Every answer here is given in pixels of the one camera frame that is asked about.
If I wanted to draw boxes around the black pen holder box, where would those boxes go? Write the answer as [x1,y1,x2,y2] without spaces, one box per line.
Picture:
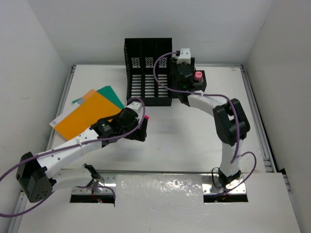
[171,69,207,100]

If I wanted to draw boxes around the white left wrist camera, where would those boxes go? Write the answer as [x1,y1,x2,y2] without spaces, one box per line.
[125,101,145,115]

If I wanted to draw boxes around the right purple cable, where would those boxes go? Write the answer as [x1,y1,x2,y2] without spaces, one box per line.
[154,50,258,195]

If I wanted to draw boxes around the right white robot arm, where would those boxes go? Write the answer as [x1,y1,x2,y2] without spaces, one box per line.
[170,58,250,188]

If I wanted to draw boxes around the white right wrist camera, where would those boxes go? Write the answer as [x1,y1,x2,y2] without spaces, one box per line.
[176,48,191,65]

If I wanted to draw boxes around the green folder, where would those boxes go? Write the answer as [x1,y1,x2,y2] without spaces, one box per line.
[71,85,124,109]

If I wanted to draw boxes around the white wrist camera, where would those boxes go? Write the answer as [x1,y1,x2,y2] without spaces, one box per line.
[176,48,191,65]
[125,101,145,115]

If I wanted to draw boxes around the orange folder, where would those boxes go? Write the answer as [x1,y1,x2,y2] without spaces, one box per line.
[50,89,121,140]

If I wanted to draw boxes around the black mesh file organizer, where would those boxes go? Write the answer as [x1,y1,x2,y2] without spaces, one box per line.
[124,38,173,106]

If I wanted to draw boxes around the white front cover board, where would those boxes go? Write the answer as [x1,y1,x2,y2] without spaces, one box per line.
[19,173,300,233]

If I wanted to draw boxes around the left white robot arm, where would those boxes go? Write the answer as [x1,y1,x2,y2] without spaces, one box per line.
[16,107,149,203]

